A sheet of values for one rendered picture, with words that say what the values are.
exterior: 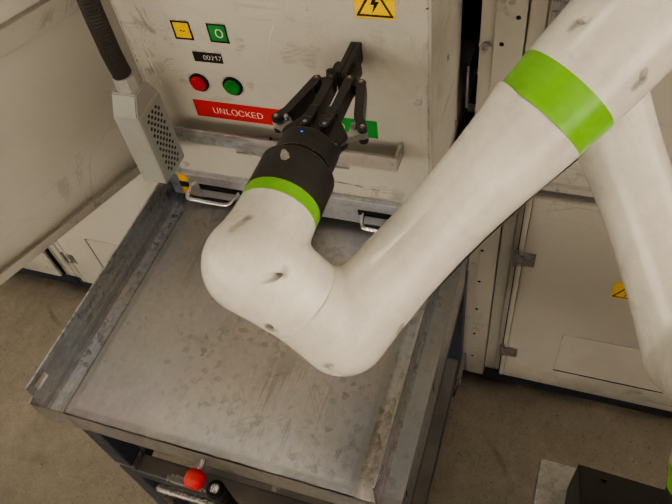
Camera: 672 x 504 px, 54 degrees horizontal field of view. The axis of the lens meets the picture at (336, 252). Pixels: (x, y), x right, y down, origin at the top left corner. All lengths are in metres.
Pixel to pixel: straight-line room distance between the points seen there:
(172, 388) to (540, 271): 0.83
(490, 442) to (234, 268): 1.36
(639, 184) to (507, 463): 1.16
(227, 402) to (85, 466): 1.10
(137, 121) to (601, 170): 0.67
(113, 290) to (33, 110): 0.35
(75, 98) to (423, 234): 0.83
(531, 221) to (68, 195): 0.93
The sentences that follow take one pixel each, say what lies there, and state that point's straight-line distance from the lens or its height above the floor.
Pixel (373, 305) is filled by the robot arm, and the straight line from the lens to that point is 0.69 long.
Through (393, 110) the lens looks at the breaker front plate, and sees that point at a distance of 1.00.
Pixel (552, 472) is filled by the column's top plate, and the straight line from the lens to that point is 1.10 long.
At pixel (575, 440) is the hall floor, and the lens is 1.96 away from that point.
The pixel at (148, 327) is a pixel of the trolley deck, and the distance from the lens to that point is 1.18.
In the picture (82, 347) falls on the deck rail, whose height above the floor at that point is 0.85.
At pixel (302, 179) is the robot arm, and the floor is 1.27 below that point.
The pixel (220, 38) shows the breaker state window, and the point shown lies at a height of 1.23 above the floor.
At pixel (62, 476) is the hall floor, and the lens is 2.14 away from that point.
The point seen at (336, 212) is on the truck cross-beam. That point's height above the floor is 0.89.
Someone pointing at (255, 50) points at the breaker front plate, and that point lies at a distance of 1.02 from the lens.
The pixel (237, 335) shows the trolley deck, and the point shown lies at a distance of 1.12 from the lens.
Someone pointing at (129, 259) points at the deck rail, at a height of 0.87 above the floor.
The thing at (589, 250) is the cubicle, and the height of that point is 0.67.
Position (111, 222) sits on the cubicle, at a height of 0.44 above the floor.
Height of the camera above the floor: 1.77
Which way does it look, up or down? 51 degrees down
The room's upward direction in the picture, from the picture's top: 11 degrees counter-clockwise
